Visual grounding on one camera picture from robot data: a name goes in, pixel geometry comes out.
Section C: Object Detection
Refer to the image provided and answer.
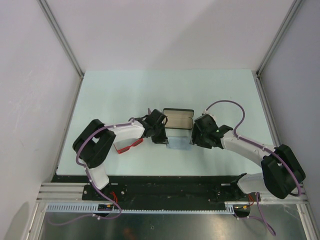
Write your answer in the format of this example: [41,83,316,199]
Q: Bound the dark green glasses case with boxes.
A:
[163,108,194,130]

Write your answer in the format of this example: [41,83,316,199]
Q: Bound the light blue cleaning cloth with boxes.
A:
[166,136,191,150]

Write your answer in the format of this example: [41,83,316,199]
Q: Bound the red sunglasses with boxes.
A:
[113,138,144,155]

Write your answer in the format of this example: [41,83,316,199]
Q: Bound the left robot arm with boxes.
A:
[72,109,168,200]

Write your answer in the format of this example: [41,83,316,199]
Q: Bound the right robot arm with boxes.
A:
[190,114,306,201]

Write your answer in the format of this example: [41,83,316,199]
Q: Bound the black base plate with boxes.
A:
[51,174,249,208]

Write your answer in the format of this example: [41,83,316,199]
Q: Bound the grey slotted cable duct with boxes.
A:
[46,201,249,214]

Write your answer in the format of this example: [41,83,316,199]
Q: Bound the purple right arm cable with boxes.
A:
[203,100,305,236]

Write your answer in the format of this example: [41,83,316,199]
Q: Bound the aluminium front rail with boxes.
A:
[36,182,309,204]

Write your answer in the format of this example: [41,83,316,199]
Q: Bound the right aluminium frame post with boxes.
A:
[255,0,305,77]

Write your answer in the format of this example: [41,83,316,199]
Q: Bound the aluminium frame post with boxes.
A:
[255,0,305,77]
[37,0,85,80]

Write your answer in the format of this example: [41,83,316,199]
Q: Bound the left aluminium frame post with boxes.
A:
[37,0,85,80]

